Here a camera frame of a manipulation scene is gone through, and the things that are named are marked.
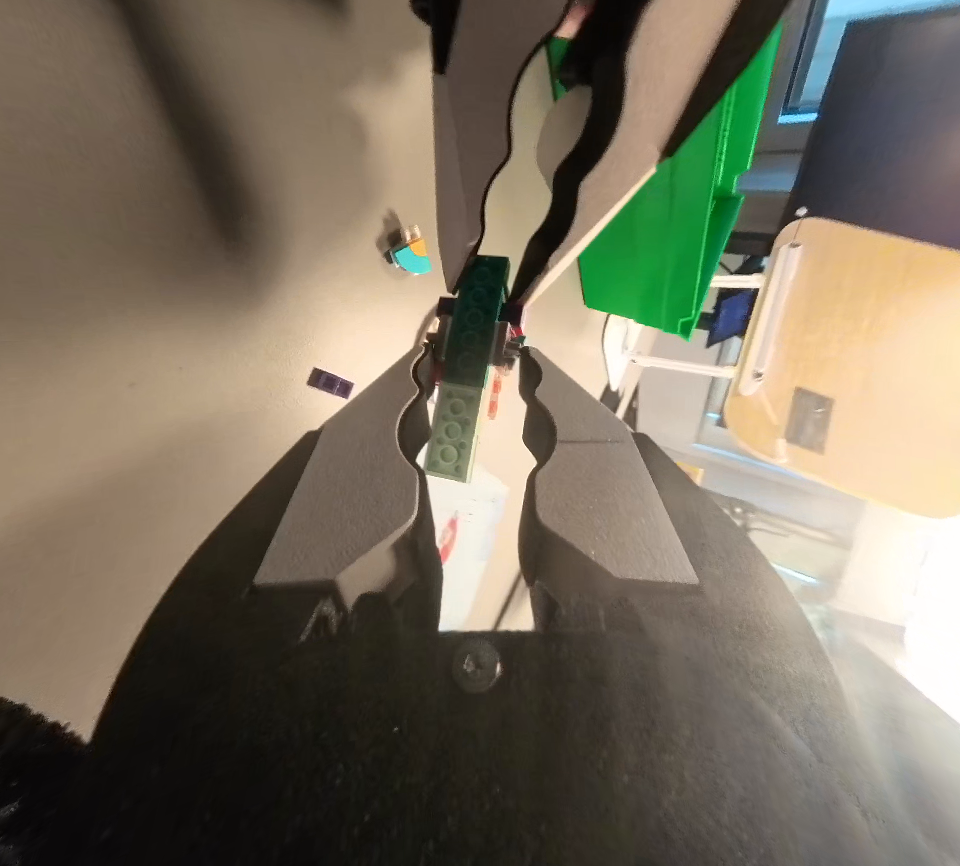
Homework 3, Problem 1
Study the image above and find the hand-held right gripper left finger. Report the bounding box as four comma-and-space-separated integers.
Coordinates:
253, 347, 436, 600

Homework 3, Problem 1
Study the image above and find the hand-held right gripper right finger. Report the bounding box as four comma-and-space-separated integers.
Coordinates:
519, 347, 702, 604

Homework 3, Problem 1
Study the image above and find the small teal orange brick assembly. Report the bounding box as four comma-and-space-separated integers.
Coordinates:
381, 224, 435, 276

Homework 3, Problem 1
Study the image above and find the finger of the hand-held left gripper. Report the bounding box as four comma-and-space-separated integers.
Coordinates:
516, 0, 744, 304
431, 0, 625, 291

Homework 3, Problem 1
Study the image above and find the person's right forearm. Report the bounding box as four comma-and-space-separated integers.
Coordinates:
0, 695, 95, 866

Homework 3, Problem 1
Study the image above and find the large dark display screen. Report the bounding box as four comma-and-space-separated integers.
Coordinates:
780, 11, 960, 244

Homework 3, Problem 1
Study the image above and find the open pale blue instruction booklet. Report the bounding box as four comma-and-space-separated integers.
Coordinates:
431, 464, 513, 633

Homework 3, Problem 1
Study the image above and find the orange toy brick model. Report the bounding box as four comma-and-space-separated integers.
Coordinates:
423, 254, 526, 484

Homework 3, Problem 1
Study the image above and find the green plastic bin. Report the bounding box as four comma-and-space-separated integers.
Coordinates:
546, 22, 785, 343

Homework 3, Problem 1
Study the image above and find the small tablet display on stand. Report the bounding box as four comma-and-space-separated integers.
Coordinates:
705, 288, 757, 348

